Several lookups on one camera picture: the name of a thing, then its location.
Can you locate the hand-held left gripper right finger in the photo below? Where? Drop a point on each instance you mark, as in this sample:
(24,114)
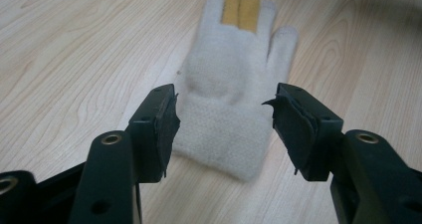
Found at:
(308,134)

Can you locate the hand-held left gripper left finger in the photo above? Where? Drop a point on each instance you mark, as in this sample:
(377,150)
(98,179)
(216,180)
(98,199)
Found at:
(149,141)

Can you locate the white and yellow fleece glove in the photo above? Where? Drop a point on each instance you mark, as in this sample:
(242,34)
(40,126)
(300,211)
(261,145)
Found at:
(229,94)

